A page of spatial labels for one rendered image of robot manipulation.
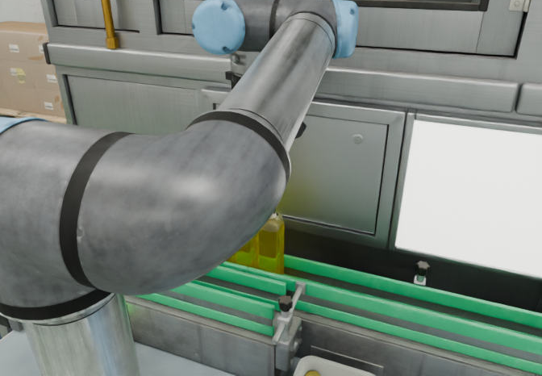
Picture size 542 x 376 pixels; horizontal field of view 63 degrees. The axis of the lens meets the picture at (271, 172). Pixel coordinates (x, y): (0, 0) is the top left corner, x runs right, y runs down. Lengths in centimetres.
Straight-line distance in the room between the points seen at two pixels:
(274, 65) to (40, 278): 27
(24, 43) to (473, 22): 434
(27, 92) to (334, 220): 428
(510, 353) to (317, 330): 38
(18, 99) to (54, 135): 484
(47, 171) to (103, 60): 92
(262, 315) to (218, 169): 69
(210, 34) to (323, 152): 48
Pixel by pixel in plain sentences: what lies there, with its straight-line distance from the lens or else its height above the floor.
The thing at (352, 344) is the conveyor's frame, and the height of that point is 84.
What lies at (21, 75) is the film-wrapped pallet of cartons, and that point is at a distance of 504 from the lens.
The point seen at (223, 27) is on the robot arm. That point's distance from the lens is 62.
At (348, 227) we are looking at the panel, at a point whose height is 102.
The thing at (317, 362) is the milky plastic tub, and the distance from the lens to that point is 102.
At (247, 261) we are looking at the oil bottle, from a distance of 104.
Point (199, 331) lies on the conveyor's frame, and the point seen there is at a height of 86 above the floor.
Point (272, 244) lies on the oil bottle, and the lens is 99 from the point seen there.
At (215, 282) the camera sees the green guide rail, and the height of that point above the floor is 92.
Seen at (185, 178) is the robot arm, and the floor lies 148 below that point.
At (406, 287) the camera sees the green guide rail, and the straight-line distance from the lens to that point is 104.
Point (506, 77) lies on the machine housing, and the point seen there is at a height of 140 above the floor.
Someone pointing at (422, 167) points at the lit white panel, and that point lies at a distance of 99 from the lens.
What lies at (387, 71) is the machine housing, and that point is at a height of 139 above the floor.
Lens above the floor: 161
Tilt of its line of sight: 27 degrees down
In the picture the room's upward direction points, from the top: straight up
